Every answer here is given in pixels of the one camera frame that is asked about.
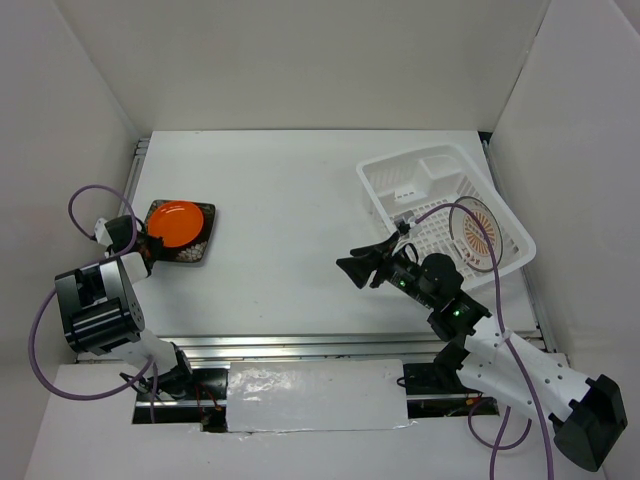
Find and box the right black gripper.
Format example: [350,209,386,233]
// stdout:
[336,230,437,309]

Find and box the orange round plate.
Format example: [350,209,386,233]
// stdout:
[147,200,204,248]

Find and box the white sunburst pattern plate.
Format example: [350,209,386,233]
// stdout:
[449,196,503,273]

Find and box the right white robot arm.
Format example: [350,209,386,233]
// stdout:
[336,234,628,472]

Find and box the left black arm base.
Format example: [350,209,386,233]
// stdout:
[132,360,229,433]

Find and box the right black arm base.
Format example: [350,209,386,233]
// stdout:
[396,346,498,419]

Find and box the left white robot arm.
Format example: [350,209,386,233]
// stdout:
[54,215,197,399]

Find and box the white plastic dish rack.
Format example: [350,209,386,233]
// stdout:
[356,144,536,290]

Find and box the black square floral plate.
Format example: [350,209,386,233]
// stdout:
[144,199,217,264]

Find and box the white foil covered panel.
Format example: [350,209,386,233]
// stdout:
[226,359,409,433]

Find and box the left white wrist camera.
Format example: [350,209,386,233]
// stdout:
[93,218,113,247]

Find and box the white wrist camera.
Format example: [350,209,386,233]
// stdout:
[93,218,113,247]
[392,210,419,239]

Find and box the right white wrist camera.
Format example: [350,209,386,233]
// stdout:
[392,210,419,239]

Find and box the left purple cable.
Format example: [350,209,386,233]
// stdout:
[27,184,161,401]

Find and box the aluminium frame rail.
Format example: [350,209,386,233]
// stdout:
[84,134,556,366]

